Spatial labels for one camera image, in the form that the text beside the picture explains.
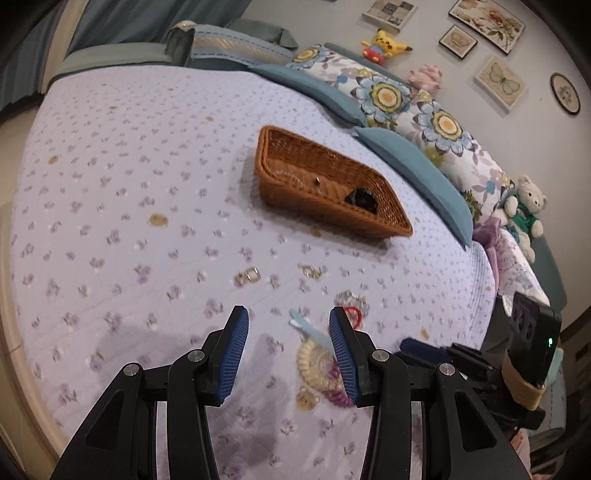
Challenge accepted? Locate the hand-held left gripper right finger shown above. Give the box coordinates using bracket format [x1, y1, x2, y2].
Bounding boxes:
[329, 305, 532, 480]

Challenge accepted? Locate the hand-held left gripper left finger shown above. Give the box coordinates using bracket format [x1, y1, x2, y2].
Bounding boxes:
[51, 305, 250, 480]

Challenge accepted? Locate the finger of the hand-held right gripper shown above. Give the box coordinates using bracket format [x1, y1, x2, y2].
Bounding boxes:
[399, 338, 451, 369]
[449, 343, 503, 393]

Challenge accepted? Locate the cream coil hair tie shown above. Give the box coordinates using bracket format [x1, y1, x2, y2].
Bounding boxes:
[297, 338, 341, 391]

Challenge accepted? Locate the purple coil hair tie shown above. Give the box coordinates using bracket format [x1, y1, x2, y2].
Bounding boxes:
[329, 364, 352, 409]

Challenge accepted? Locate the light blue hair clip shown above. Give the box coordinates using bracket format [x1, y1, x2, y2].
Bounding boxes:
[288, 308, 331, 345]

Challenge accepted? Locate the gold brooch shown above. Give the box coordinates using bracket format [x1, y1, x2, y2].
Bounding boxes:
[295, 388, 320, 412]

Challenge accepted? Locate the brown wicker basket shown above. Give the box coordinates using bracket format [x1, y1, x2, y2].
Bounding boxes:
[253, 126, 413, 240]

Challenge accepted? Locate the pink floral blanket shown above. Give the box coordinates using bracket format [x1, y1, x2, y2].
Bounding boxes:
[473, 217, 551, 317]

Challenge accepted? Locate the white teddy bear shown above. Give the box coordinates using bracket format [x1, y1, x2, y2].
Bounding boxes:
[500, 175, 550, 265]

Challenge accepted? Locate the black hair claw clip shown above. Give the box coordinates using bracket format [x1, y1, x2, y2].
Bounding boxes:
[344, 187, 378, 211]

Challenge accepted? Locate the teal pillow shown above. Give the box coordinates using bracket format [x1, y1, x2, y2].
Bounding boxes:
[355, 127, 475, 251]
[250, 64, 369, 126]

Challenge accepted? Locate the floral print pillow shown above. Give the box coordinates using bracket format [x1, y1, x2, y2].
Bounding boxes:
[285, 44, 419, 129]
[406, 90, 514, 224]

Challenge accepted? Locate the butterfly canvas picture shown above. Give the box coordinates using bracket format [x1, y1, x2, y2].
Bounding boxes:
[474, 55, 528, 114]

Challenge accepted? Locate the pink plush toy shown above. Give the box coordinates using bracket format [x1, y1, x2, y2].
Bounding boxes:
[409, 64, 444, 91]

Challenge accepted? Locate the small black framed picture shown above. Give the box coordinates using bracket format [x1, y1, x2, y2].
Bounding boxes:
[438, 24, 479, 60]

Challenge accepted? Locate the yellow plush toy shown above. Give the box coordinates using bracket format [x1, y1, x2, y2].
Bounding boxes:
[361, 28, 413, 64]

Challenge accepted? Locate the framed flower picture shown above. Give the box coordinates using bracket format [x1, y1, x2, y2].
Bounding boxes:
[448, 0, 526, 56]

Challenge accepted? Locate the grey-green sofa seat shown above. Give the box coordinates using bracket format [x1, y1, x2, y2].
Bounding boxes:
[55, 42, 174, 80]

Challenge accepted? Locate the green folded cloth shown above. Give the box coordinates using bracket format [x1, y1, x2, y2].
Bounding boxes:
[225, 17, 299, 48]

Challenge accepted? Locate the white patchwork canvas picture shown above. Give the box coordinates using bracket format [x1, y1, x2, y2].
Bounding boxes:
[362, 0, 419, 31]

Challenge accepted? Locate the blue curtain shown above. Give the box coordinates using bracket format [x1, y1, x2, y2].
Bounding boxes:
[0, 14, 64, 112]
[76, 0, 253, 51]

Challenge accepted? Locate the cream curtain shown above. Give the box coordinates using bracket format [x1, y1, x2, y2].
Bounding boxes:
[44, 0, 95, 68]

